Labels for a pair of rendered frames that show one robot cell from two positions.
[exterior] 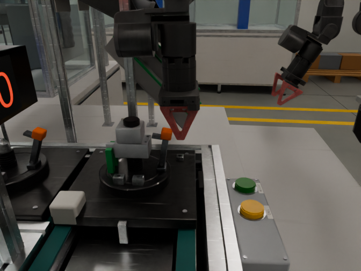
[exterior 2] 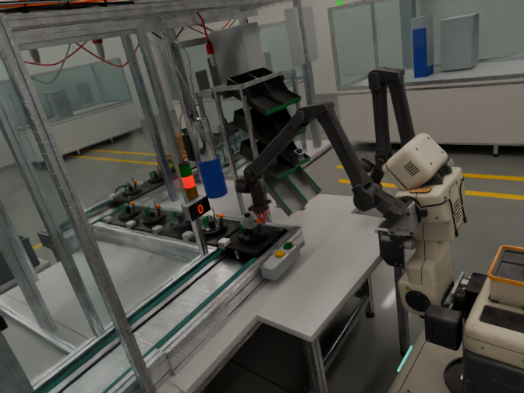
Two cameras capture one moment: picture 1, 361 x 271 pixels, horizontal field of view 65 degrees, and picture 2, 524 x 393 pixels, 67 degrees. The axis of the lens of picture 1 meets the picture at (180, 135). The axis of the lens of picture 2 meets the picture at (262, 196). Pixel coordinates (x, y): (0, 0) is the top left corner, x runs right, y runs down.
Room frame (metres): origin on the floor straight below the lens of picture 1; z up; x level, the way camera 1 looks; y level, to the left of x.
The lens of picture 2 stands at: (-0.81, -1.02, 1.85)
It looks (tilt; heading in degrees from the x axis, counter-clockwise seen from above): 22 degrees down; 38
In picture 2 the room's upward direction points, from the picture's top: 12 degrees counter-clockwise
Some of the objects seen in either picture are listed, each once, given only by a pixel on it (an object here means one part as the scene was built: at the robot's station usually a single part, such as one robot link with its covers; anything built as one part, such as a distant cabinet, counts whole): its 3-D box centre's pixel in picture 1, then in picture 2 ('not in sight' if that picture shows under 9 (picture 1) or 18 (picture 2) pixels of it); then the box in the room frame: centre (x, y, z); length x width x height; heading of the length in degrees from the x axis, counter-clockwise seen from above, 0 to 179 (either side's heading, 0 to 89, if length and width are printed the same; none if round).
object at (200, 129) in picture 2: not in sight; (201, 132); (1.11, 0.87, 1.32); 0.14 x 0.14 x 0.38
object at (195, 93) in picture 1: (179, 76); (258, 200); (0.48, 0.00, 1.17); 0.10 x 0.07 x 0.07; 178
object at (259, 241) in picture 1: (250, 225); (281, 260); (0.39, -0.12, 0.93); 0.21 x 0.07 x 0.06; 178
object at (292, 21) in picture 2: not in sight; (308, 80); (2.22, 0.60, 1.43); 0.30 x 0.09 x 1.13; 178
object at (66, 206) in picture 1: (69, 207); (224, 243); (0.38, 0.19, 0.97); 0.05 x 0.05 x 0.04; 88
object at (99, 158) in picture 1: (136, 180); (253, 238); (0.48, 0.09, 0.96); 0.24 x 0.24 x 0.02; 88
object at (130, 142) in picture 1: (127, 136); (246, 220); (0.48, 0.10, 1.06); 0.08 x 0.04 x 0.07; 88
